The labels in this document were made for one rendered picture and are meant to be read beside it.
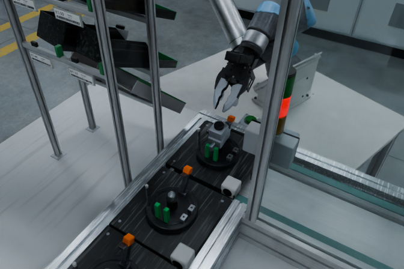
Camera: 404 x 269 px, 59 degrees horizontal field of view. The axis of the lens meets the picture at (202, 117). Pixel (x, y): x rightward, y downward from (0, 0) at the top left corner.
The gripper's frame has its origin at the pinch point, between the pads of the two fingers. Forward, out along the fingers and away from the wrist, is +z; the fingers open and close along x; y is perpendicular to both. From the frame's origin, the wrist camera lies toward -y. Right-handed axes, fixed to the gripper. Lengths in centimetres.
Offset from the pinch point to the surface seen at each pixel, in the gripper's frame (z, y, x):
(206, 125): 3.1, 22.2, 9.9
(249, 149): 9.6, -8.4, -14.9
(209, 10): -170, 264, 170
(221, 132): 6.2, 5.6, -2.0
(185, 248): 37.5, -4.4, -10.0
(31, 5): 2, -34, 41
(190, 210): 29.4, -0.4, -5.6
